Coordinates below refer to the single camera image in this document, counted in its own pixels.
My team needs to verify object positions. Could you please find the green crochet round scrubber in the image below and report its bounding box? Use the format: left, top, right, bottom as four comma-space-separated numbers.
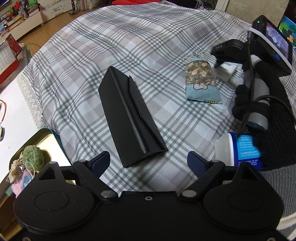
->
22, 145, 45, 172

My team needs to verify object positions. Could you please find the sachet pouch with blue sock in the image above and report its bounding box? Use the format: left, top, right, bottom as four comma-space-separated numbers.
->
183, 52, 222, 104

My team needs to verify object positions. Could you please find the beige crochet lace cloth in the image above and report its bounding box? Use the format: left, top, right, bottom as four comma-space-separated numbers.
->
8, 158, 25, 184

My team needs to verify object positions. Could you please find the pink drawstring cloth pouch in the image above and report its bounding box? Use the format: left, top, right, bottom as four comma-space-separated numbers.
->
11, 181, 23, 198

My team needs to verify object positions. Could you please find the Mickey Mouse picture board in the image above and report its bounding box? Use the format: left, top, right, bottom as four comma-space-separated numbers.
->
278, 16, 296, 49

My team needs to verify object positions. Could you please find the blue Tempo tissue box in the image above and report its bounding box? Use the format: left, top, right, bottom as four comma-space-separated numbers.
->
214, 132, 262, 170

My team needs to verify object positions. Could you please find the gold metal tin tray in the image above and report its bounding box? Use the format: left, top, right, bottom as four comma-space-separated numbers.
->
0, 128, 75, 200

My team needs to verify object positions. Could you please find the grey plaid bed cover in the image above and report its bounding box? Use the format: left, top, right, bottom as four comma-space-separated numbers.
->
22, 3, 249, 192

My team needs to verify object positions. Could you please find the red desk calendar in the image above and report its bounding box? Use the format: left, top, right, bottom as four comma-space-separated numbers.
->
0, 34, 22, 84

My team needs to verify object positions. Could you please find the orange cord loop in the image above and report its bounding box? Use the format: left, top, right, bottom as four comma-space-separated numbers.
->
0, 99, 7, 128

